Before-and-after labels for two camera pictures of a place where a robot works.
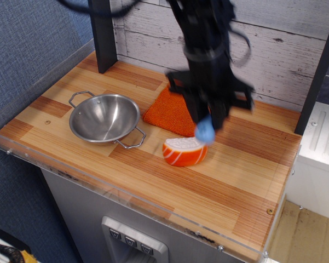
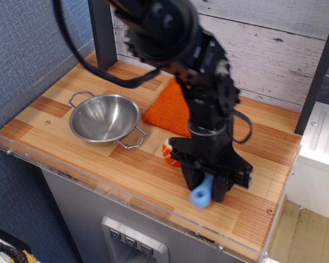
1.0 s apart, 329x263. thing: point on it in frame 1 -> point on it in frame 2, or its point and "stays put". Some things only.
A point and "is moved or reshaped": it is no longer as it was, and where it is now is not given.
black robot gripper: x=210 y=78 -> x=212 y=154
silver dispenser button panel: x=128 y=245 stays put
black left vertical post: x=104 y=38 stays put
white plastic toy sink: x=313 y=182 stays put
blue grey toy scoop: x=205 y=130 is moved or reshaped
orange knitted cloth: x=169 y=112 stays put
